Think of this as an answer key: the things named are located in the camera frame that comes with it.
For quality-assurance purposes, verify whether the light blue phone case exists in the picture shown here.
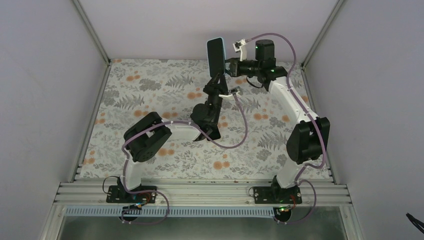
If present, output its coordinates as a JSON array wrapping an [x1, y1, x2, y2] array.
[[205, 37, 228, 78]]

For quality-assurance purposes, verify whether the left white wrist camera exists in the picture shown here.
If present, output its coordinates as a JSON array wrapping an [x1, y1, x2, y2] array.
[[218, 86, 243, 101]]

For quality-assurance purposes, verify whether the right aluminium corner post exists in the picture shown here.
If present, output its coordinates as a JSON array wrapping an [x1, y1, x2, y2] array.
[[301, 0, 345, 69]]

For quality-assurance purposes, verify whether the left aluminium corner post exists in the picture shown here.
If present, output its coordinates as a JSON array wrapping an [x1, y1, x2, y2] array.
[[71, 0, 111, 65]]

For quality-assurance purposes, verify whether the black object at edge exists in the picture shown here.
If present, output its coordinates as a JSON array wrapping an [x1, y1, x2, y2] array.
[[406, 212, 424, 233]]

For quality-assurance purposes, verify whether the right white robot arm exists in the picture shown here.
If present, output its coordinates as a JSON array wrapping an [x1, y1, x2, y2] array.
[[226, 39, 330, 205]]

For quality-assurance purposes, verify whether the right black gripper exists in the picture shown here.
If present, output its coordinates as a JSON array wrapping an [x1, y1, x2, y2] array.
[[219, 57, 263, 77]]

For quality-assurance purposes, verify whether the aluminium mounting rail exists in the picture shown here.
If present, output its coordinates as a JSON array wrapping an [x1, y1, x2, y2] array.
[[53, 168, 353, 207]]

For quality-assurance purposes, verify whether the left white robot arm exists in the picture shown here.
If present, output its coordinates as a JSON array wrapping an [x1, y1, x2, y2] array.
[[106, 74, 229, 203]]

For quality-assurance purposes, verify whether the slotted grey cable duct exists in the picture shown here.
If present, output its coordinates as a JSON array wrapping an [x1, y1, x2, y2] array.
[[64, 205, 275, 218]]

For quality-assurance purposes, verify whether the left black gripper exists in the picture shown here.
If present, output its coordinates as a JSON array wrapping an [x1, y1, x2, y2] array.
[[202, 69, 228, 125]]

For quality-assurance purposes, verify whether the aluminium corner post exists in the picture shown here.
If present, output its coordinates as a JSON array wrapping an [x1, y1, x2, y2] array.
[[301, 0, 345, 69], [71, 0, 111, 65]]

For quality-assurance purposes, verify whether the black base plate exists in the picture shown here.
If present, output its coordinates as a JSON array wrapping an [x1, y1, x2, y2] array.
[[253, 186, 303, 204], [105, 185, 156, 204]]

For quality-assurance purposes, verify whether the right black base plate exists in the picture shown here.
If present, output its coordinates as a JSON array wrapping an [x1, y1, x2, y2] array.
[[253, 186, 303, 204]]

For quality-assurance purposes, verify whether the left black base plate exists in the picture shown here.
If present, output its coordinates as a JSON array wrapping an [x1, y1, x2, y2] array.
[[105, 185, 156, 204]]

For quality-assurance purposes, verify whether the floral patterned table mat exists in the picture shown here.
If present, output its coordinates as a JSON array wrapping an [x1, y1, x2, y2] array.
[[79, 58, 332, 180]]

